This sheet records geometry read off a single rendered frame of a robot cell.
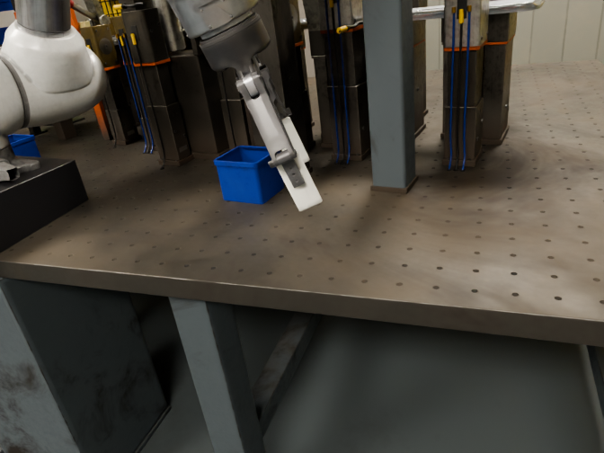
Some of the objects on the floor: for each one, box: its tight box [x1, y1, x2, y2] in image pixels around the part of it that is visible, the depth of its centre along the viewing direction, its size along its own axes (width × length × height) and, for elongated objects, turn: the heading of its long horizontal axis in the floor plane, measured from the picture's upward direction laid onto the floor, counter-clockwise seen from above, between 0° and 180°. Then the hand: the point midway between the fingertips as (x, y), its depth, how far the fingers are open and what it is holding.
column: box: [0, 277, 171, 453], centre depth 125 cm, size 31×31×66 cm
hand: (301, 175), depth 64 cm, fingers open, 13 cm apart
